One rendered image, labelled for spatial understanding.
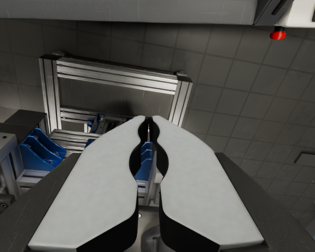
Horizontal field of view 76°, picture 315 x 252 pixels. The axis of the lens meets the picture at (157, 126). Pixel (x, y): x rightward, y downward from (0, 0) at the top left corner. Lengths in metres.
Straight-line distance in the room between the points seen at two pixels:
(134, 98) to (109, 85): 0.16
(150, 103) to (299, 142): 1.36
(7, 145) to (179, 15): 0.49
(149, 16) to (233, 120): 1.38
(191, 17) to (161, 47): 0.97
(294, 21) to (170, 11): 0.21
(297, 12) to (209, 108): 1.20
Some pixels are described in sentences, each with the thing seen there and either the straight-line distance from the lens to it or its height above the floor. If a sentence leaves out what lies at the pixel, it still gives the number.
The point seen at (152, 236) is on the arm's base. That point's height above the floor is 1.06.
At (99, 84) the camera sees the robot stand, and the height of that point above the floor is 0.21.
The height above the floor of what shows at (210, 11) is 0.95.
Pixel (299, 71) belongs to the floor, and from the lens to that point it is 1.74.
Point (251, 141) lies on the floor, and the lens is 1.87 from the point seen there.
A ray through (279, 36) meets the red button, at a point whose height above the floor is 0.82.
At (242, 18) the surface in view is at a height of 0.95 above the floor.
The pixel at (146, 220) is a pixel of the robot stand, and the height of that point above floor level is 1.04.
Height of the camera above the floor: 1.35
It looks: 59 degrees down
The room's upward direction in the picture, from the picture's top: 176 degrees clockwise
